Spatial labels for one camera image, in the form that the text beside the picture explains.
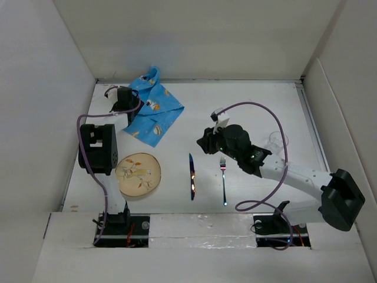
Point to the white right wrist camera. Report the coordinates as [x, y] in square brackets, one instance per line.
[221, 118]

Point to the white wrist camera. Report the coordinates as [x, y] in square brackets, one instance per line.
[221, 118]
[111, 93]

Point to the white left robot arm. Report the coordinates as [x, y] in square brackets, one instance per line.
[97, 137]

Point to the round bird-painted plate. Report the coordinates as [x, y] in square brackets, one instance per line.
[138, 175]

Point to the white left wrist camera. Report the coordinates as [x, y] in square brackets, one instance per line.
[111, 93]

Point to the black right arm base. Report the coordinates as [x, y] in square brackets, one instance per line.
[272, 230]

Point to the blue space-print cloth placemat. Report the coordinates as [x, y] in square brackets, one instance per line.
[159, 111]

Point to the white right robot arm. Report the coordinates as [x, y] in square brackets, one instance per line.
[338, 199]

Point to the clear plastic cup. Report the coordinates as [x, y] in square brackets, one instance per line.
[275, 142]

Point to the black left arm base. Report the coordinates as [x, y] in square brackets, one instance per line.
[118, 233]

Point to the iridescent table knife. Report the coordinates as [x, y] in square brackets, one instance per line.
[192, 177]

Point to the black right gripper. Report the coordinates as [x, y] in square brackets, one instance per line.
[207, 142]

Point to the iridescent fork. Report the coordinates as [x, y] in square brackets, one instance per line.
[223, 168]

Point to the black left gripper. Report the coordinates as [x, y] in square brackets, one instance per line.
[136, 104]

